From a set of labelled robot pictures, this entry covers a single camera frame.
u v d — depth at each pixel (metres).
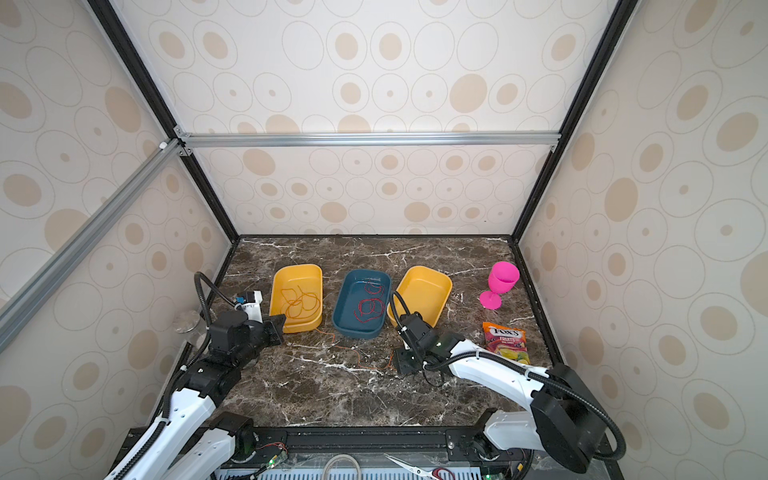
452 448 0.73
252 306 0.70
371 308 0.97
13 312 0.51
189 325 0.79
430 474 0.70
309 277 1.04
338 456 0.71
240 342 0.60
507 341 0.90
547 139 0.92
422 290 1.03
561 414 0.41
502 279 0.88
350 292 1.02
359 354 0.88
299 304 0.99
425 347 0.63
